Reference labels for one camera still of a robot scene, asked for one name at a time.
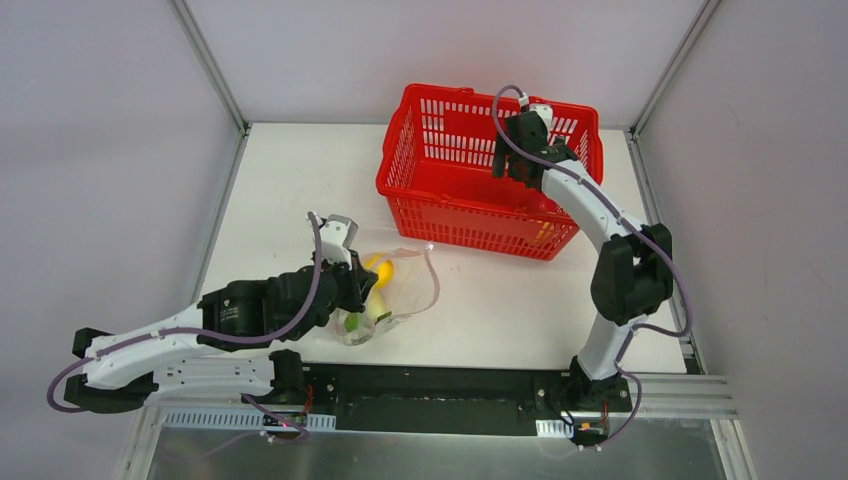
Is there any yellow orange fruit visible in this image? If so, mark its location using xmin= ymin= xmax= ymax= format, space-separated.
xmin=363 ymin=253 xmax=395 ymax=290

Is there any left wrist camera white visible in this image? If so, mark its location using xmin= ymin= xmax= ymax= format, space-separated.
xmin=317 ymin=214 xmax=358 ymax=267

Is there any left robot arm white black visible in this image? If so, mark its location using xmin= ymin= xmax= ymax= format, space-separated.
xmin=51 ymin=260 xmax=379 ymax=414

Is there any red plastic shopping basket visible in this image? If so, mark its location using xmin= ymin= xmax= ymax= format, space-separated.
xmin=376 ymin=83 xmax=579 ymax=261

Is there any left aluminium frame post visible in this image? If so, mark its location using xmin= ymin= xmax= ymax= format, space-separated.
xmin=168 ymin=0 xmax=250 ymax=136

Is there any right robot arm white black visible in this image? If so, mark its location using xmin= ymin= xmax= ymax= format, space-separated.
xmin=493 ymin=107 xmax=673 ymax=410

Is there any clear pink zip top bag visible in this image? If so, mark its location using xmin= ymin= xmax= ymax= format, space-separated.
xmin=330 ymin=242 xmax=441 ymax=347

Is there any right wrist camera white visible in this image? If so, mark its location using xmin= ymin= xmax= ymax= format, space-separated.
xmin=518 ymin=95 xmax=554 ymax=130

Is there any right aluminium frame post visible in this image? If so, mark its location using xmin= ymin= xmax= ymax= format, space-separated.
xmin=629 ymin=0 xmax=724 ymax=140

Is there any aluminium frame post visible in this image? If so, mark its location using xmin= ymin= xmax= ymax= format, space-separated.
xmin=629 ymin=0 xmax=724 ymax=140
xmin=168 ymin=0 xmax=250 ymax=136

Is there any green vegetable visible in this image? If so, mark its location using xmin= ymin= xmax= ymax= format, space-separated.
xmin=342 ymin=311 xmax=392 ymax=335

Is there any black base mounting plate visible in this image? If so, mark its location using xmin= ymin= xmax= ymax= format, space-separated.
xmin=257 ymin=363 xmax=632 ymax=437

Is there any white daikon radish toy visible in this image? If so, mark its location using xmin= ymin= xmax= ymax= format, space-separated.
xmin=365 ymin=290 xmax=391 ymax=323

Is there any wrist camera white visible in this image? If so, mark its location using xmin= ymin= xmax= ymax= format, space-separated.
xmin=317 ymin=214 xmax=358 ymax=267
xmin=518 ymin=95 xmax=554 ymax=130

